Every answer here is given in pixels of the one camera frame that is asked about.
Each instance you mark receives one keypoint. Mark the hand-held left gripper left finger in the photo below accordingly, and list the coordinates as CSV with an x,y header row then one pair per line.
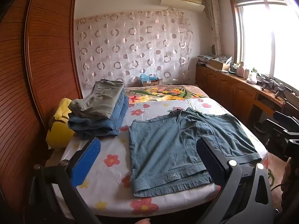
x,y
86,161

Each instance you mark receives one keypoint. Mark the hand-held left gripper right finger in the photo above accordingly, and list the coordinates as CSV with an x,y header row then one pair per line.
x,y
210,161

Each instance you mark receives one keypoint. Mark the blue denim shorts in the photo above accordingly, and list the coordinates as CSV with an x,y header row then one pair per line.
x,y
158,149

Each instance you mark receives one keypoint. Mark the person's right forearm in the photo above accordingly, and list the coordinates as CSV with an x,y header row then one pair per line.
x,y
290,184

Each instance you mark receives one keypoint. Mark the folded olive pants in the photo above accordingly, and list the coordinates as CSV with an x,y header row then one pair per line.
x,y
98,100

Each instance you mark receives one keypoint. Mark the folded blue denim jeans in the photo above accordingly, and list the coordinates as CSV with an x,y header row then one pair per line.
x,y
93,126

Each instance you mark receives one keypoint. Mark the yellow plush toy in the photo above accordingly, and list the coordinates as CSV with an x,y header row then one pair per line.
x,y
58,133

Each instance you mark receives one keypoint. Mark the pink floral rug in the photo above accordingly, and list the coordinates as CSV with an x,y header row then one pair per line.
x,y
268,175

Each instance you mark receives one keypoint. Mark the black chair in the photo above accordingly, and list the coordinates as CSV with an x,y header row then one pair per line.
x,y
275,126

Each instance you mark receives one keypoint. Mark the long wooden cabinet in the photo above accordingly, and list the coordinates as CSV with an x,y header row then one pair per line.
x,y
224,86

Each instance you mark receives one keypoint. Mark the floral plush blanket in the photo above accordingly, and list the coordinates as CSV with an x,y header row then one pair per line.
x,y
163,93

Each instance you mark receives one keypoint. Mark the small pale pouch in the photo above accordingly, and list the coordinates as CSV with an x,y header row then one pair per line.
x,y
251,80

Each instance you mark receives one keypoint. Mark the small white jar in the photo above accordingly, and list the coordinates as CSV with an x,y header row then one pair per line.
x,y
246,73

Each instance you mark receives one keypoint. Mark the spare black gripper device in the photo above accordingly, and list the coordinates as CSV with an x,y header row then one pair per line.
x,y
280,92
266,84

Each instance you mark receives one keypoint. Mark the open cardboard box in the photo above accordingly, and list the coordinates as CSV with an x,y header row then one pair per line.
x,y
218,64

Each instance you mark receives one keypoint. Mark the small cardboard box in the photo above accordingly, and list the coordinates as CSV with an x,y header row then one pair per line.
x,y
151,82

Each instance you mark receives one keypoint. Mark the green-capped bottle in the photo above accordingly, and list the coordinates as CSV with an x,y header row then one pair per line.
x,y
253,73

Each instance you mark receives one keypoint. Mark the folded patterned cloth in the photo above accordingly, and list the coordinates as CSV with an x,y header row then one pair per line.
x,y
219,58

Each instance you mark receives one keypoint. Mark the blue plastic bag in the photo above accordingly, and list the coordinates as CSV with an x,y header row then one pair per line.
x,y
147,77

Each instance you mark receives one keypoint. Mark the round woven fan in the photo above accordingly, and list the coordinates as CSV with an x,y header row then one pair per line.
x,y
213,49

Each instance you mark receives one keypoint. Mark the wooden slatted wardrobe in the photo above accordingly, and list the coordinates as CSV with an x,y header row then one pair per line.
x,y
46,51

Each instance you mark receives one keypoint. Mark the wooden-framed window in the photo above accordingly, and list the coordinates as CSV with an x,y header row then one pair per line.
x,y
257,39

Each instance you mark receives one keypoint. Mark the patterned window curtain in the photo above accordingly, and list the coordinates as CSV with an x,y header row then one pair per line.
x,y
215,23

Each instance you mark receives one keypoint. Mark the circle-patterned sheer wall curtain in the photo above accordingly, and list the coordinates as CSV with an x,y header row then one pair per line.
x,y
130,46

